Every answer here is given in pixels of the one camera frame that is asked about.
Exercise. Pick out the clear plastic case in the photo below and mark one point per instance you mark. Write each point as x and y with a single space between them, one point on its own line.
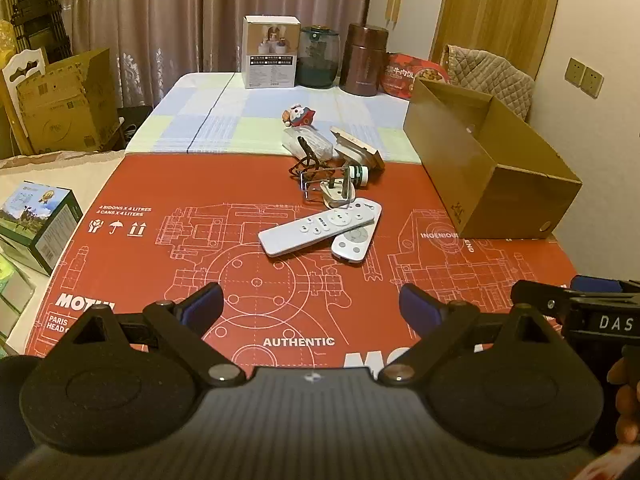
295 140

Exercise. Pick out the person's right forearm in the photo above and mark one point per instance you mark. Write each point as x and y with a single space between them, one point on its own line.
610 465

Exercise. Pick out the pastel checkered tablecloth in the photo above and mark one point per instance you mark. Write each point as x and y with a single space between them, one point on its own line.
225 115

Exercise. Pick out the small white bottle green cap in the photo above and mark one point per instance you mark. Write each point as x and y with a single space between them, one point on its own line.
360 175

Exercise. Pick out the long white remote control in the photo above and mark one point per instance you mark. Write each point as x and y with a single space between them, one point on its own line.
310 227

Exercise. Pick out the large open cardboard carton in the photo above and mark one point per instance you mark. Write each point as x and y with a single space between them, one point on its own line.
65 105

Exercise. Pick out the white wooden chair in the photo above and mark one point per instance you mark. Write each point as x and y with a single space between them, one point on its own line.
20 67

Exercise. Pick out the quilted beige chair cover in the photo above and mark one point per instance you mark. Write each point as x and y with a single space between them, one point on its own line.
490 75

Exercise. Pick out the folded dark rack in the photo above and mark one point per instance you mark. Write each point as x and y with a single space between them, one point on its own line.
35 15

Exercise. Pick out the wooden door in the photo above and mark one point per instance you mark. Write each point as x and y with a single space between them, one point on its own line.
500 5

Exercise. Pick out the red white toy figure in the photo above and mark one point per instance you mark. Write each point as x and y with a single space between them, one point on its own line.
300 117

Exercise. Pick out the beige wall socket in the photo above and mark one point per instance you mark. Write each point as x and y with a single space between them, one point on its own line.
575 72
592 81

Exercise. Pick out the white product box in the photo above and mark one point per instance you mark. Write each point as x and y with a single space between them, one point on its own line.
270 55

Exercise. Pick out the green glass jar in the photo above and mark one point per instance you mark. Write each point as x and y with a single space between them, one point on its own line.
317 60

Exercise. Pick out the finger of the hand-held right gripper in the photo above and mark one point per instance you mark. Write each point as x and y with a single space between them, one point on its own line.
535 296
595 284

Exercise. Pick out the person's right hand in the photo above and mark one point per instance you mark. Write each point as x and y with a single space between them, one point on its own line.
629 400

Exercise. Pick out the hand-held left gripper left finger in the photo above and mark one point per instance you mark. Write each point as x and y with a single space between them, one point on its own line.
202 305

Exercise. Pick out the red instant meal box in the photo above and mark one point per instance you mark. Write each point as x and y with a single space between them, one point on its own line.
405 72

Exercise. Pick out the brown thermos flask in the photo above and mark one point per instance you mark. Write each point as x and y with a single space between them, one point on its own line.
362 62

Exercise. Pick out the mauve patterned curtain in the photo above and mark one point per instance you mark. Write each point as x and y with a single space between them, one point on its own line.
150 20

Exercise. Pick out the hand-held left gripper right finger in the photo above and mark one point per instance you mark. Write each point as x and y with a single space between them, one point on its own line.
417 305

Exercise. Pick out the white square wall plate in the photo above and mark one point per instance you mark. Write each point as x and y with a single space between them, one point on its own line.
357 152

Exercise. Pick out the green printed box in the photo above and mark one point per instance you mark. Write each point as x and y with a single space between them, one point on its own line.
45 230

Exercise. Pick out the stacked green boxes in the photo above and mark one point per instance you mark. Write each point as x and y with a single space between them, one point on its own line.
15 285

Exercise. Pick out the brown cardboard box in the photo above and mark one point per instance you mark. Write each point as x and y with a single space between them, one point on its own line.
505 200

